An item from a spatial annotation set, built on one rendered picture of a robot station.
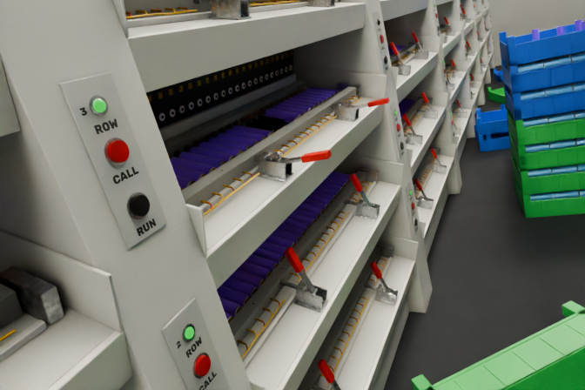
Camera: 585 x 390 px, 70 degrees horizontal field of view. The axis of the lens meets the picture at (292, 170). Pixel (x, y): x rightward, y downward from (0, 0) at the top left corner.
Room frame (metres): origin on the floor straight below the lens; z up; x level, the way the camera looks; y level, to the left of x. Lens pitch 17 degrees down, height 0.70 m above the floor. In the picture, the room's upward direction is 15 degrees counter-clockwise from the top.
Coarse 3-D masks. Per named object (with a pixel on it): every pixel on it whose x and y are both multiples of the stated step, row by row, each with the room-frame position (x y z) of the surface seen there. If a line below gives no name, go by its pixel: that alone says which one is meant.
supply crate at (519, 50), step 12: (504, 36) 1.32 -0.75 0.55; (528, 36) 1.30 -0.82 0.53; (540, 36) 1.29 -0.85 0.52; (552, 36) 1.28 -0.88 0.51; (564, 36) 1.10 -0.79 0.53; (576, 36) 1.09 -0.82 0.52; (504, 48) 1.23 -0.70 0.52; (516, 48) 1.15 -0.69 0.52; (528, 48) 1.14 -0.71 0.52; (540, 48) 1.13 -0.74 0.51; (552, 48) 1.12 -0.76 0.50; (564, 48) 1.10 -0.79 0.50; (576, 48) 1.09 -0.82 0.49; (504, 60) 1.26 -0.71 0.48; (516, 60) 1.15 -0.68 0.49; (528, 60) 1.14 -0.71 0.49
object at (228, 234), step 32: (256, 96) 0.78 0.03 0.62; (384, 96) 0.85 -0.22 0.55; (160, 128) 0.57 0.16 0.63; (352, 128) 0.68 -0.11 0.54; (320, 160) 0.56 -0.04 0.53; (256, 192) 0.46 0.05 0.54; (288, 192) 0.48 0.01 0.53; (224, 224) 0.39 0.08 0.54; (256, 224) 0.42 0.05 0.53; (224, 256) 0.36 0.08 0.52
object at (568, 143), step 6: (576, 138) 1.12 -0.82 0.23; (582, 138) 1.12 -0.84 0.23; (516, 144) 1.25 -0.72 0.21; (540, 144) 1.16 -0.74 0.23; (546, 144) 1.14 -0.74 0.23; (552, 144) 1.13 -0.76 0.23; (558, 144) 1.12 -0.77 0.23; (564, 144) 1.12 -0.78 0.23; (570, 144) 1.11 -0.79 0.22; (576, 144) 1.11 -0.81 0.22; (582, 144) 1.10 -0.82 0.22; (528, 150) 1.15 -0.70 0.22; (534, 150) 1.15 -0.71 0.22; (540, 150) 1.14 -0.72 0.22; (546, 150) 1.14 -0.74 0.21
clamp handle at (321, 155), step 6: (276, 156) 0.50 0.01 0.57; (306, 156) 0.47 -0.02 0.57; (312, 156) 0.47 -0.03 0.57; (318, 156) 0.46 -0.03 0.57; (324, 156) 0.46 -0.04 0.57; (330, 156) 0.46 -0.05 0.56; (282, 162) 0.49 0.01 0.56; (288, 162) 0.49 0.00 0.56; (294, 162) 0.48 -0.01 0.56; (306, 162) 0.47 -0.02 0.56
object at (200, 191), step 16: (336, 96) 0.79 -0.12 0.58; (352, 96) 0.84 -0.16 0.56; (320, 112) 0.70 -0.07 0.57; (288, 128) 0.61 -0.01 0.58; (304, 128) 0.64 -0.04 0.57; (320, 128) 0.66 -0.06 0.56; (256, 144) 0.55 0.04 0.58; (272, 144) 0.56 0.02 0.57; (240, 160) 0.50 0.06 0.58; (208, 176) 0.45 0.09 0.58; (224, 176) 0.46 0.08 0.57; (240, 176) 0.49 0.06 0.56; (256, 176) 0.49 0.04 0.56; (192, 192) 0.42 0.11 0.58; (208, 192) 0.43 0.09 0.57
